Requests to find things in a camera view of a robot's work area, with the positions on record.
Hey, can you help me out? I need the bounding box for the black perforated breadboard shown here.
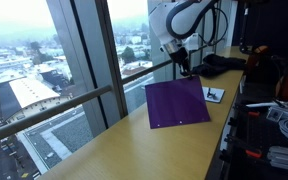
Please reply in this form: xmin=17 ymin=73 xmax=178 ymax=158
xmin=221 ymin=98 xmax=288 ymax=180

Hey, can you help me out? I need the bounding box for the long aluminium extrusion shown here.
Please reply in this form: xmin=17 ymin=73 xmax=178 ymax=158
xmin=266 ymin=145 xmax=288 ymax=174

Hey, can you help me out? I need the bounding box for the orange handled black clamp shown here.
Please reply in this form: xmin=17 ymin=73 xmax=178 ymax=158
xmin=224 ymin=134 xmax=263 ymax=160
xmin=235 ymin=103 xmax=262 ymax=118

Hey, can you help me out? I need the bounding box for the black cloth bag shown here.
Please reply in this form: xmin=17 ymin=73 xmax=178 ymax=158
xmin=189 ymin=53 xmax=248 ymax=79

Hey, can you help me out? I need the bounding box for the grey metal window railing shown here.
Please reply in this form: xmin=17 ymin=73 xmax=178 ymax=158
xmin=0 ymin=59 xmax=174 ymax=148

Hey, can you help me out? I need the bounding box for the purple cloth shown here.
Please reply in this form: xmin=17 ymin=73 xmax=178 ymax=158
xmin=144 ymin=75 xmax=212 ymax=130

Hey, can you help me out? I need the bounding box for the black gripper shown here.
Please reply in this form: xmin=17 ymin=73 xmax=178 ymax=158
xmin=168 ymin=46 xmax=195 ymax=80

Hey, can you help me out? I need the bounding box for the short aluminium extrusion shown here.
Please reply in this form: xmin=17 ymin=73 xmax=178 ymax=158
xmin=265 ymin=106 xmax=288 ymax=123

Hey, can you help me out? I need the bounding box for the black binder clip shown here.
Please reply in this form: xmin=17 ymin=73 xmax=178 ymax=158
xmin=206 ymin=87 xmax=219 ymax=101

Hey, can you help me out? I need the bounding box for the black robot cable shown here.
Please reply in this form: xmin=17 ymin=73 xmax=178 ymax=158
xmin=165 ymin=0 xmax=229 ymax=47

